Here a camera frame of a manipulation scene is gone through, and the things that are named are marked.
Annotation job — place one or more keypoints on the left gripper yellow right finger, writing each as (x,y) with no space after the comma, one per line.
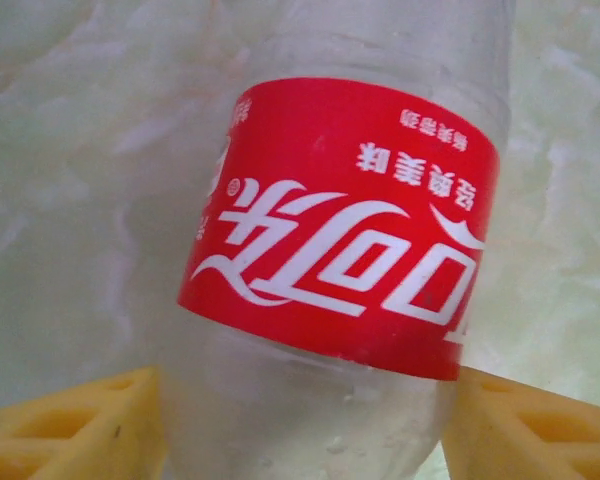
(540,440)

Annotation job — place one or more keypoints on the clear bottle red label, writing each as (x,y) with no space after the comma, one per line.
(330,225)

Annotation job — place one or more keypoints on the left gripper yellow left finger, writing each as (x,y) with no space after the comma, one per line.
(65,440)

